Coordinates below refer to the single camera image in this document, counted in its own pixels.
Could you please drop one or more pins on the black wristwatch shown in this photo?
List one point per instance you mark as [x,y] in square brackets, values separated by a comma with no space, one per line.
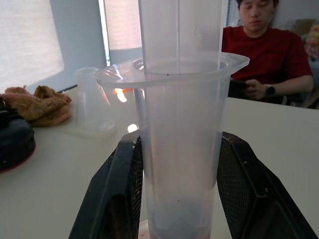
[269,90]

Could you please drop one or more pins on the black round object red rim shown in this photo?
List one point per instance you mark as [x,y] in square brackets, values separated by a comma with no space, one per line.
[13,144]

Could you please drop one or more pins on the clear plastic measuring cylinder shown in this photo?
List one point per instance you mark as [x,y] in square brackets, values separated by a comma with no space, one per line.
[184,124]

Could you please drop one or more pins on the white window blind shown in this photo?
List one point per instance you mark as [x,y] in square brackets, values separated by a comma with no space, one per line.
[27,42]

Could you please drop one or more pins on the person in red shirt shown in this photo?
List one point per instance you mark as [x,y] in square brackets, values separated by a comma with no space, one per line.
[269,49]

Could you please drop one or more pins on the black smartphone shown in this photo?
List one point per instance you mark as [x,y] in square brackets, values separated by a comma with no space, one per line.
[238,83]

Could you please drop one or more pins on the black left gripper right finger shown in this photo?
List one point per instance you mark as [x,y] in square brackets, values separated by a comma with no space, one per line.
[251,189]

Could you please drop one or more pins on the brown crumpled cloth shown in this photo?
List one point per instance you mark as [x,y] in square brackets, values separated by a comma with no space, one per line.
[40,104]

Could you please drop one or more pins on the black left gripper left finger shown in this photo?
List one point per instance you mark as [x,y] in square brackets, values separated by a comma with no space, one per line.
[112,189]

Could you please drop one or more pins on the clear plastic cup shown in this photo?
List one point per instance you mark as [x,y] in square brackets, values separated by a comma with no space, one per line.
[91,104]

